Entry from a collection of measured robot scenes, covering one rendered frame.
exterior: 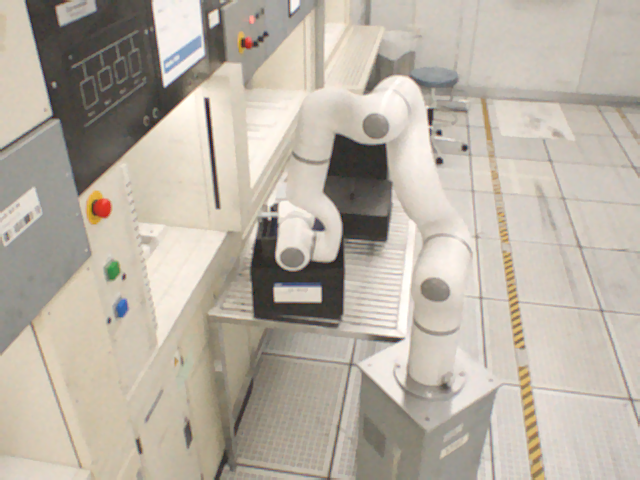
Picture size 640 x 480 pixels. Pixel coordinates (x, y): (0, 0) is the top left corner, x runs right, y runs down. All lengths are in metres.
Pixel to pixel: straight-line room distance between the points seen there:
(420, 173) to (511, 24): 4.66
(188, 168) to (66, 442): 0.95
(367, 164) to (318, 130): 1.18
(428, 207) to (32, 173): 0.78
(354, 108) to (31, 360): 0.77
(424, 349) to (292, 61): 2.09
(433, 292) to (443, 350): 0.24
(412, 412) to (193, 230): 0.96
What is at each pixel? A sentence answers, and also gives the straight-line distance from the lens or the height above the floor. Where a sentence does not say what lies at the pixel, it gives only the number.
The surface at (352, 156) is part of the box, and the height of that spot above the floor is 0.89.
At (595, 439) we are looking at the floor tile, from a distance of 2.69.
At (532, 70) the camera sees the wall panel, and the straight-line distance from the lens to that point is 6.02.
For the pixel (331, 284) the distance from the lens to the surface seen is 1.74.
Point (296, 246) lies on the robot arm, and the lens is 1.45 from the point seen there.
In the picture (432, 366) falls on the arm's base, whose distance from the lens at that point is 1.56.
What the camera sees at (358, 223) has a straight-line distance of 2.14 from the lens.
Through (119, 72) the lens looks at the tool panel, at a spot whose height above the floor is 1.56.
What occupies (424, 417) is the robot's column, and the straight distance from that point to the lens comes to 1.56.
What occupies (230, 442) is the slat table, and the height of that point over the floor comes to 0.17.
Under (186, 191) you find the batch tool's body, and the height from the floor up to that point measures 1.01.
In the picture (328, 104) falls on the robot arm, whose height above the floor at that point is 1.49.
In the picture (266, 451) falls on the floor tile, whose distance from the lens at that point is 2.44.
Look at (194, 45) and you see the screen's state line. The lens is 1.67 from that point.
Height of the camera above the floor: 1.92
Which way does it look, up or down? 33 degrees down
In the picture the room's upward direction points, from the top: straight up
